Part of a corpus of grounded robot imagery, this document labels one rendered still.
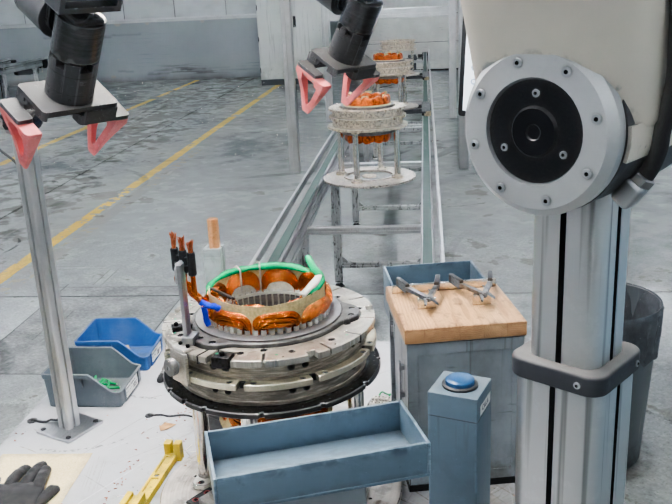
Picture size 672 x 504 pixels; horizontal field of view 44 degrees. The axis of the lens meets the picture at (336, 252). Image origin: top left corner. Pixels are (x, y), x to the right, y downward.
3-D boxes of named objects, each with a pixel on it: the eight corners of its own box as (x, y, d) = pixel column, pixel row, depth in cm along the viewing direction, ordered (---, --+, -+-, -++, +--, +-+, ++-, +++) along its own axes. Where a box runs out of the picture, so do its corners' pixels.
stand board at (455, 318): (385, 299, 146) (385, 286, 145) (492, 291, 147) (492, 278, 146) (404, 345, 127) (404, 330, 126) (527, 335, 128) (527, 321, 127)
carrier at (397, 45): (373, 74, 767) (372, 40, 758) (414, 71, 771) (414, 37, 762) (380, 78, 730) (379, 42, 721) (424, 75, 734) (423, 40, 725)
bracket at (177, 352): (184, 374, 119) (180, 341, 117) (198, 381, 117) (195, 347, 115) (172, 379, 118) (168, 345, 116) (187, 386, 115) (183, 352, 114)
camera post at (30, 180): (81, 426, 161) (35, 130, 143) (69, 433, 158) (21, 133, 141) (70, 422, 162) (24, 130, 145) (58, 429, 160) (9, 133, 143)
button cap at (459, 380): (441, 387, 114) (441, 380, 114) (450, 375, 118) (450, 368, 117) (469, 392, 113) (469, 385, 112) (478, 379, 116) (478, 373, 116)
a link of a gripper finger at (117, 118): (44, 144, 109) (53, 82, 103) (92, 135, 114) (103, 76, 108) (71, 174, 106) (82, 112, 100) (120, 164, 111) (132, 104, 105)
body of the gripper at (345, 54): (306, 58, 135) (320, 17, 130) (348, 53, 142) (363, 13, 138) (332, 80, 132) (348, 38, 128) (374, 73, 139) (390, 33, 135)
